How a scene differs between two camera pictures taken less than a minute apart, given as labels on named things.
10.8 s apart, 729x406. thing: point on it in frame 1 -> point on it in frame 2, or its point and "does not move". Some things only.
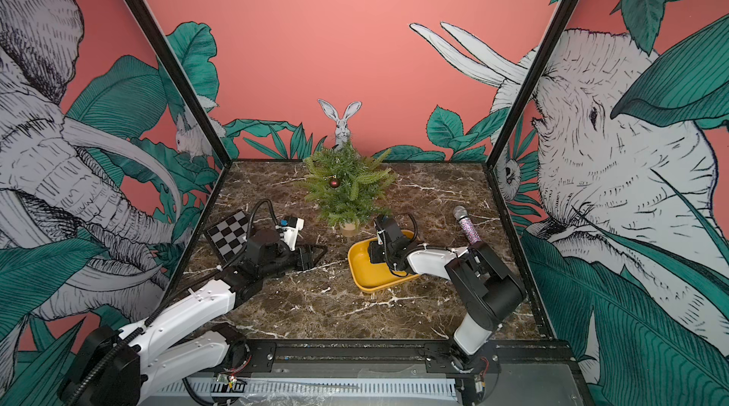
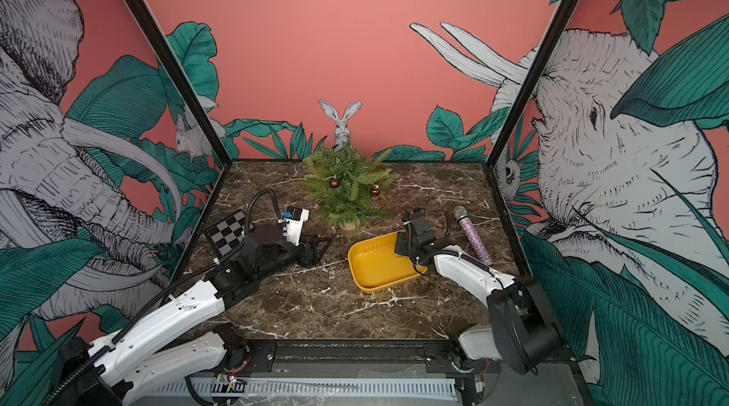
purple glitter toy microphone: (460, 213) does not move
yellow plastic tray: (375, 277) does not move
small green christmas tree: (346, 186) does not move
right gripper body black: (379, 253) -> (405, 247)
